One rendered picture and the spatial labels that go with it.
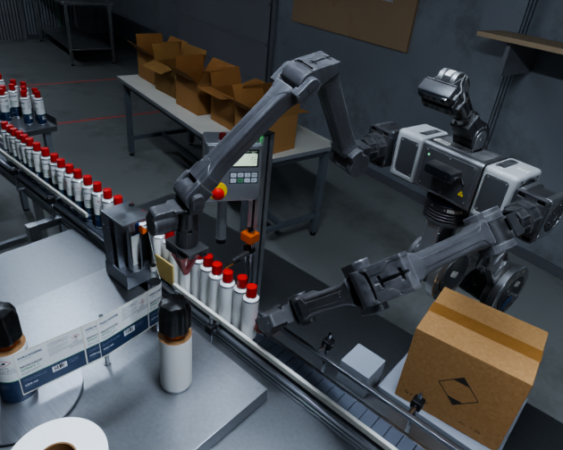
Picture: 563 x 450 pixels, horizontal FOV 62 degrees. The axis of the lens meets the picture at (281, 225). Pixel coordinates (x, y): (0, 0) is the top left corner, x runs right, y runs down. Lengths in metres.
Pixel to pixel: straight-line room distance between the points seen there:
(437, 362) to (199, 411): 0.66
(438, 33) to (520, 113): 0.97
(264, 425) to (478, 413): 0.58
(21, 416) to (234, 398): 0.54
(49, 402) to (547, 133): 3.51
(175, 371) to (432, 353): 0.69
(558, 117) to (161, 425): 3.33
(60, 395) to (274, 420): 0.58
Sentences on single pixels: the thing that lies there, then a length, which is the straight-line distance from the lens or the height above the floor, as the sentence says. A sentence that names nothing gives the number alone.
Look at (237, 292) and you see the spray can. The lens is 1.46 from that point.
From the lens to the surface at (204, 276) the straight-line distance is 1.56.
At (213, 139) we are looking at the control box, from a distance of 1.37.
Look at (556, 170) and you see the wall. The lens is 3.95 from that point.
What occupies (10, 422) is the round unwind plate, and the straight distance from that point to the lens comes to 1.43.
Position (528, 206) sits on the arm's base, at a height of 1.49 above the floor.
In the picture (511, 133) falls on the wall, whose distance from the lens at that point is 4.05.
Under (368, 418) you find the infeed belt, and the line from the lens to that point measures 1.41.
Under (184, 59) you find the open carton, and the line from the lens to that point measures 3.99.
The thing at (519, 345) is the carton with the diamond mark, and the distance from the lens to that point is 1.43.
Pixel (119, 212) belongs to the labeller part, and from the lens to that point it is 1.67.
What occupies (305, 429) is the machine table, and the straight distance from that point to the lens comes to 1.41.
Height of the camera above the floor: 1.97
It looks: 31 degrees down
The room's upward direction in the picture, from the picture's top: 6 degrees clockwise
